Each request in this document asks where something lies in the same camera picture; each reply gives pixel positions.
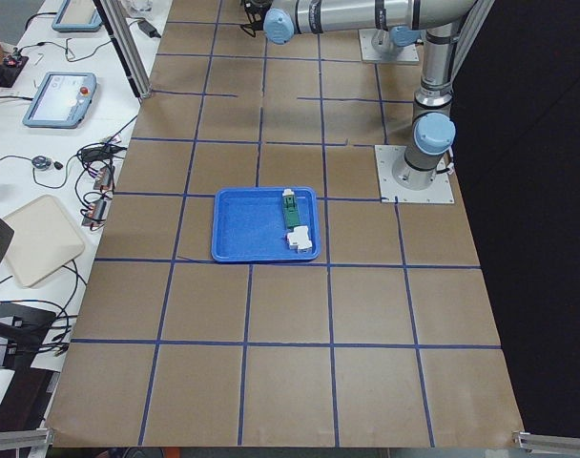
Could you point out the white terminal block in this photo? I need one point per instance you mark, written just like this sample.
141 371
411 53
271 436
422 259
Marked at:
298 239

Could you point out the aluminium corner profile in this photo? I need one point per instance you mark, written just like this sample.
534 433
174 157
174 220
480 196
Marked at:
548 443
26 439

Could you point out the round silver device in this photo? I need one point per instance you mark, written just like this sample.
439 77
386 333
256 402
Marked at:
41 163

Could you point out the black power adapter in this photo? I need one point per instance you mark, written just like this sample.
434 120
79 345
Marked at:
148 29

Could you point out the beige plastic tray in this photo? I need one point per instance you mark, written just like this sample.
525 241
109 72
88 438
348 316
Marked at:
45 238

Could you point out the aluminium corner profile right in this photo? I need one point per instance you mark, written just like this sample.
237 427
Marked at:
548 443

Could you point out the green circuit board module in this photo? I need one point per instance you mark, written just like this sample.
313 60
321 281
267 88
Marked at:
290 209

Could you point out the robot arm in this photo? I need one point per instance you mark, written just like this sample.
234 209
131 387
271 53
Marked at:
387 70

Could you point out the blue plastic tray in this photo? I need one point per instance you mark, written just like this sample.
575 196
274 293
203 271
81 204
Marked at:
248 225

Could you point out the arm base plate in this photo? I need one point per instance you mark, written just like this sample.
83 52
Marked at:
399 183
396 46

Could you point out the blue teach pendant far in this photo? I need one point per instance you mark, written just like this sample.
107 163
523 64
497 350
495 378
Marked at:
77 16

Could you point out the aluminium frame post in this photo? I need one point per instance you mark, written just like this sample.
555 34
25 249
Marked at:
114 21

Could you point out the blue teach pendant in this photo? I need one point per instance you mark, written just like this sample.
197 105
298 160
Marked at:
62 100
77 16

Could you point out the aluminium corner profile left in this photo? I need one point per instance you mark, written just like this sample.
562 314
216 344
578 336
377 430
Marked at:
26 439

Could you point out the blue teach pendant near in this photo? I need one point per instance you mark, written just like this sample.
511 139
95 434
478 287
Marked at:
62 100

